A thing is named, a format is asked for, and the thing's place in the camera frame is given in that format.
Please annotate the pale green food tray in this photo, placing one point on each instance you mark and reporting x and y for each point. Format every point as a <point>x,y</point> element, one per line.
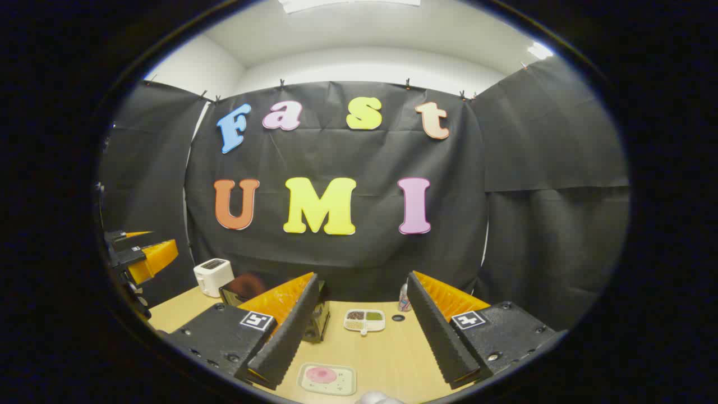
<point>342,387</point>

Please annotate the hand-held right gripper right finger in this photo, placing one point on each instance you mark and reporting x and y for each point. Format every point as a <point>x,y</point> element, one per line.
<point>437,331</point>

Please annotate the white toaster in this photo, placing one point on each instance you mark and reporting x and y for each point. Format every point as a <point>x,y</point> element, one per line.
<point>210,278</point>

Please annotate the pink meat slice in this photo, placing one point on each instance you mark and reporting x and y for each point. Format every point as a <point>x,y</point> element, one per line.
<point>321,375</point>

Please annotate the ceiling light panel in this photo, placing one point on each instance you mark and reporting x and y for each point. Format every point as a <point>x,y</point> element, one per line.
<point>348,3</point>
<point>539,50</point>

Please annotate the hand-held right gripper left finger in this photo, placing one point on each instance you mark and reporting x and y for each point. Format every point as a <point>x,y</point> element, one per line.
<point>291,331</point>

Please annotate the silver patterned bottle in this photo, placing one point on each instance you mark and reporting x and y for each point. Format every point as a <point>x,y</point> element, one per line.
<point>403,303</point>

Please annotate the black backdrop cloth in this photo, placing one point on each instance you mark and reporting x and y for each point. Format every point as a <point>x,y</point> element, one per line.
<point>359,157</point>

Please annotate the white divided snack plate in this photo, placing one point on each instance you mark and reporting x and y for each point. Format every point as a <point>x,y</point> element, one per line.
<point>364,321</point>

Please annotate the black electric oven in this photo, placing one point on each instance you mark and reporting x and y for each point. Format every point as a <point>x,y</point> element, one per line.
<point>241,289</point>

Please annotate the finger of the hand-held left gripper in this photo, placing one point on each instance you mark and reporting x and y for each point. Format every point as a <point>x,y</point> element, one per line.
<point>115,235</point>
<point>130,256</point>

